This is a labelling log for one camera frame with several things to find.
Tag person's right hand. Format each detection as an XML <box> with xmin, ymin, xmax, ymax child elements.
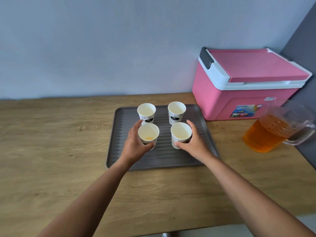
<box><xmin>174</xmin><ymin>119</ymin><xmax>216</xmax><ymax>164</ymax></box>

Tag white cabinet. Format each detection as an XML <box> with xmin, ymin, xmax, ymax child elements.
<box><xmin>138</xmin><ymin>214</ymin><xmax>316</xmax><ymax>237</ymax></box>

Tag grey ribbed tray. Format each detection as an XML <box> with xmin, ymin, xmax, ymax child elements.
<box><xmin>105</xmin><ymin>104</ymin><xmax>220</xmax><ymax>171</ymax></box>

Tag white paper cup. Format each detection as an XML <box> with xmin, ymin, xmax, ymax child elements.
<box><xmin>137</xmin><ymin>103</ymin><xmax>157</xmax><ymax>125</ymax></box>
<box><xmin>137</xmin><ymin>123</ymin><xmax>160</xmax><ymax>151</ymax></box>
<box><xmin>171</xmin><ymin>122</ymin><xmax>193</xmax><ymax>150</ymax></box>
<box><xmin>168</xmin><ymin>101</ymin><xmax>187</xmax><ymax>125</ymax></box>

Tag pink cooler box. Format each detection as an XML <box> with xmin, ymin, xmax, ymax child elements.
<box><xmin>192</xmin><ymin>46</ymin><xmax>313</xmax><ymax>121</ymax></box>

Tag person's left forearm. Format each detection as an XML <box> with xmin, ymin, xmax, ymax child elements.
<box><xmin>37</xmin><ymin>158</ymin><xmax>130</xmax><ymax>237</ymax></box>

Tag clear pitcher orange drink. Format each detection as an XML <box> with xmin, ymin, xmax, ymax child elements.
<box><xmin>243</xmin><ymin>100</ymin><xmax>316</xmax><ymax>153</ymax></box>

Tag person's left hand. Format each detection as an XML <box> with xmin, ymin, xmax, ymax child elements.
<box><xmin>119</xmin><ymin>119</ymin><xmax>155</xmax><ymax>169</ymax></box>

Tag person's right forearm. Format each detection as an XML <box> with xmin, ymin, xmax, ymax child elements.
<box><xmin>203</xmin><ymin>155</ymin><xmax>316</xmax><ymax>237</ymax></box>

